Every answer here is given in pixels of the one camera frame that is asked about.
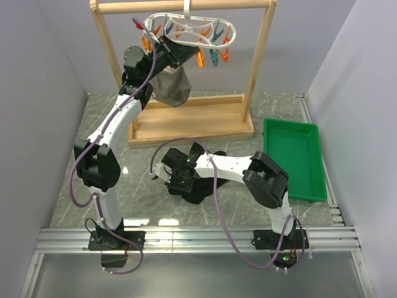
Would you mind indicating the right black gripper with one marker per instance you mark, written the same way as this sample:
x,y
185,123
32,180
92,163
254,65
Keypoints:
x,y
187,188

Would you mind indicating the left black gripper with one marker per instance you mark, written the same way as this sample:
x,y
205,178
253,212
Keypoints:
x,y
183,52

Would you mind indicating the orange clothes peg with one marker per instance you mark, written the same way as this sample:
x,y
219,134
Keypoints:
x,y
200,58

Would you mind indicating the black underwear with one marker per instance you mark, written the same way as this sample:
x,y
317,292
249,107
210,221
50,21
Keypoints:
x,y
203,187

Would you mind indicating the white plastic clip hanger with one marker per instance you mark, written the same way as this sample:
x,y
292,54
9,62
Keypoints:
x,y
202,32

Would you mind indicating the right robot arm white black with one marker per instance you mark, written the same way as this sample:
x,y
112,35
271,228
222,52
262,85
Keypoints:
x,y
265,180

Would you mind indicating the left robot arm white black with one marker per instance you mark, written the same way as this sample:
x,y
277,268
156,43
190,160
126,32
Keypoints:
x,y
95,162

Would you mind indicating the grey underwear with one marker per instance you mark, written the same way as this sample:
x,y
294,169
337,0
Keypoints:
x,y
172,89

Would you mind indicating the orange peg holding grey underwear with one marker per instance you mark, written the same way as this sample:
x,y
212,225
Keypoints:
x,y
147,44

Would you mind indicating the teal clothes peg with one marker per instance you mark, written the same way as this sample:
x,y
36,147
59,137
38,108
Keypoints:
x,y
214,56

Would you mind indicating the wooden hanging rack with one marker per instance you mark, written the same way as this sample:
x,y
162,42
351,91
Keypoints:
x,y
207,118

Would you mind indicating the green plastic tray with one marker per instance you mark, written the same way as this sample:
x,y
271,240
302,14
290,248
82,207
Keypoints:
x,y
296,148

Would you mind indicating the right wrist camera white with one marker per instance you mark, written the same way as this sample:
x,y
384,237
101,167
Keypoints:
x,y
161,171

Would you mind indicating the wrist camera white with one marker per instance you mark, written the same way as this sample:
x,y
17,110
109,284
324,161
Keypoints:
x,y
161,171
148,23

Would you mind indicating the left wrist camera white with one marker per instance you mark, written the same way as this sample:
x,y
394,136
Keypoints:
x,y
148,23

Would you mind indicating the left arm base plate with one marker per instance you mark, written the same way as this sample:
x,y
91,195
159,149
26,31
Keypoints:
x,y
108,242

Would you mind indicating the aluminium mounting rail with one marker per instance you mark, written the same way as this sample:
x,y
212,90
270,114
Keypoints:
x,y
189,240

